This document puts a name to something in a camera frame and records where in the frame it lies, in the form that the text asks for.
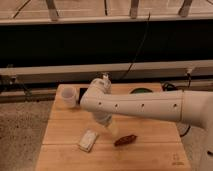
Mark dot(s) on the wooden table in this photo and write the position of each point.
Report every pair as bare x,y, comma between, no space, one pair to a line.
158,146

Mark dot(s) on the black rectangular block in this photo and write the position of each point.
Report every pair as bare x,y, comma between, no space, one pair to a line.
81,93

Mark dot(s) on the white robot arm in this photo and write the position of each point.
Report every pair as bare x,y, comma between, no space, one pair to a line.
190,107

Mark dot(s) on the green ceramic bowl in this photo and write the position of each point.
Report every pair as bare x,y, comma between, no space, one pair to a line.
141,90

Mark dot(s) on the brown red chili pepper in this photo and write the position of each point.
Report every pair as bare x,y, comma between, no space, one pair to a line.
125,140

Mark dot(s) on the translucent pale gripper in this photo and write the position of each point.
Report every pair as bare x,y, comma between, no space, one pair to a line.
112,128

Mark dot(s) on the white plastic cup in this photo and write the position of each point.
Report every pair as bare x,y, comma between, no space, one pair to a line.
70,96

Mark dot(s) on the clear glass bottle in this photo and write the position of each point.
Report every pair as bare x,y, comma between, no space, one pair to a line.
105,76

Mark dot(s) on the white rectangular sponge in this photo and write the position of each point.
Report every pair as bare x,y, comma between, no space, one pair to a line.
88,140

